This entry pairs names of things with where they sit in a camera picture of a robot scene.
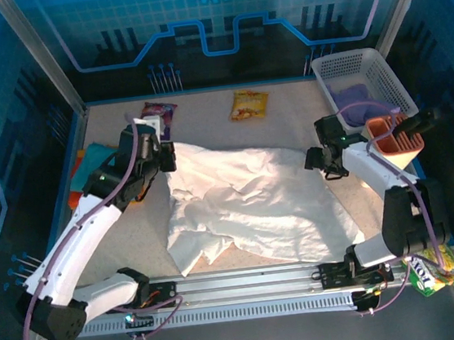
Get white t-shirt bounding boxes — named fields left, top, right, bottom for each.
left=153, top=121, right=369, bottom=282

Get yellow snack bag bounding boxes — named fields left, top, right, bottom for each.
left=226, top=86, right=272, bottom=124

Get purple t-shirt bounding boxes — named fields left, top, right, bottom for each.
left=330, top=78, right=403, bottom=130

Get purple candy bag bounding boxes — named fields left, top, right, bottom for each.
left=139, top=98, right=182, bottom=142

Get cream and orange utensil holder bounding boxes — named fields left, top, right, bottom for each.
left=362, top=108, right=427, bottom=174

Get white plastic basket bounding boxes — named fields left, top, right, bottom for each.
left=310, top=42, right=420, bottom=134

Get black utensil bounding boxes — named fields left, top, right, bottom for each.
left=390, top=106, right=445, bottom=139

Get black connector box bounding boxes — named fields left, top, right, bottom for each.
left=123, top=309, right=156, bottom=335
left=351, top=286, right=386, bottom=315

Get green candy bag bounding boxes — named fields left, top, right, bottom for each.
left=399, top=243, right=454, bottom=302

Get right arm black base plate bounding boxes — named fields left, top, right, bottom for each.
left=317, top=255, right=394, bottom=291

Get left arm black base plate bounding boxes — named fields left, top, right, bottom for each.
left=117, top=280, right=181, bottom=314

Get aluminium front rail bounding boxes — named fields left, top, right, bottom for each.
left=29, top=243, right=454, bottom=324

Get aluminium frame post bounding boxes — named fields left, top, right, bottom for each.
left=367, top=0, right=444, bottom=62
left=0, top=0, right=90, bottom=125

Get slotted cable duct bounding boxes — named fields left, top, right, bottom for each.
left=79, top=289, right=358, bottom=340

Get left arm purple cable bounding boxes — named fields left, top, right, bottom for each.
left=0, top=108, right=189, bottom=340

